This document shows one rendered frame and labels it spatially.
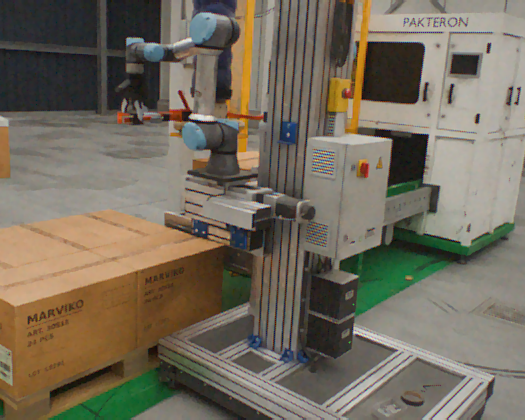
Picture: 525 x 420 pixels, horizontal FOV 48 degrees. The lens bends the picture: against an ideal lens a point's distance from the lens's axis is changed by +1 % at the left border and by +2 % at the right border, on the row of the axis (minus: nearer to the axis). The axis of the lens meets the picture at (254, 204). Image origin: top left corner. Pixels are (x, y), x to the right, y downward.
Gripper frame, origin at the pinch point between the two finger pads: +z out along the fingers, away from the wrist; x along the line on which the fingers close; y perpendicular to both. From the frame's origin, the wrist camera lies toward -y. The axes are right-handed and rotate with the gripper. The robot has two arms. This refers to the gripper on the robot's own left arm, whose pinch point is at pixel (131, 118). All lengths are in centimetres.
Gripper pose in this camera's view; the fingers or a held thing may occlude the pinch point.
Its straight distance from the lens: 280.1
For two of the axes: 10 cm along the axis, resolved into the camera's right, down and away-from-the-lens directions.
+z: -0.6, 9.7, 2.4
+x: -8.3, -1.8, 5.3
